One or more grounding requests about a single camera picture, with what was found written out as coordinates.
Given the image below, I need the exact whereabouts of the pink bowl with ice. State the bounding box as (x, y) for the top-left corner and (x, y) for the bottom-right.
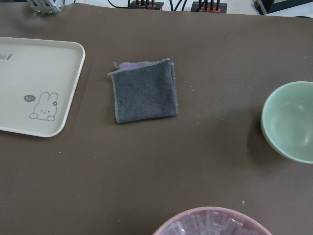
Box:
(154, 207), (270, 235)

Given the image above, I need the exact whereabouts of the grey folded cloth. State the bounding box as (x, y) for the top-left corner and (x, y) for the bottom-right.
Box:
(108, 58), (179, 123)

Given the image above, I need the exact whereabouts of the cream rabbit tray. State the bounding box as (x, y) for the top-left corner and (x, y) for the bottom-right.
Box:
(0, 37), (86, 138)

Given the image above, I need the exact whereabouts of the mint green bowl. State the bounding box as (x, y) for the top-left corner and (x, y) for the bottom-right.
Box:
(260, 81), (313, 164)

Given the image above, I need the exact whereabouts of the aluminium frame post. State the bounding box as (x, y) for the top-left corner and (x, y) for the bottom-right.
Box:
(27, 0), (65, 14)

